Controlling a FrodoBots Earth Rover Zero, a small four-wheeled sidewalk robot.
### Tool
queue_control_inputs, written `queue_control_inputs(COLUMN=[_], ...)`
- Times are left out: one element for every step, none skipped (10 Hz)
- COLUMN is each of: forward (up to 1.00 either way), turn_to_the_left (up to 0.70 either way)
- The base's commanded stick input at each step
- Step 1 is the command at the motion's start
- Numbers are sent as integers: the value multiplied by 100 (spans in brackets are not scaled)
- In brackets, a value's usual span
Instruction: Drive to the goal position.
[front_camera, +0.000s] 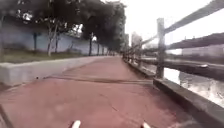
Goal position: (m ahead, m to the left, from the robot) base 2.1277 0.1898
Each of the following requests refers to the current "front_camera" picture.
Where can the distant city buildings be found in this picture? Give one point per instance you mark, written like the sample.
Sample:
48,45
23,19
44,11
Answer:
200,50

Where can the grass strip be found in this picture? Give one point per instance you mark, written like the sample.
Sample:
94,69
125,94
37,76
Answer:
36,56

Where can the row of trees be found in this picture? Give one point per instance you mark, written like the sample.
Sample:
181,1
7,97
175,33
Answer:
83,20

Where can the pale boundary wall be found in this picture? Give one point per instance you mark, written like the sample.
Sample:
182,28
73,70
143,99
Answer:
40,41

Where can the robot's own part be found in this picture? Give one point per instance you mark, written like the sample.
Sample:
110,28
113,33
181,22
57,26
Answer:
75,124
145,125

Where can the red paved path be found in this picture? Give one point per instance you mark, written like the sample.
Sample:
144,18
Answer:
100,96

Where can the river water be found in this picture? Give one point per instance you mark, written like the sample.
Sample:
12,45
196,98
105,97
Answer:
203,87

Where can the grey concrete kerb wall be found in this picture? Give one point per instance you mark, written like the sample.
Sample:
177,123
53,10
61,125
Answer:
40,70

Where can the dark wooden railing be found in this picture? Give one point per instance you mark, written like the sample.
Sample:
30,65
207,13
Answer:
160,50

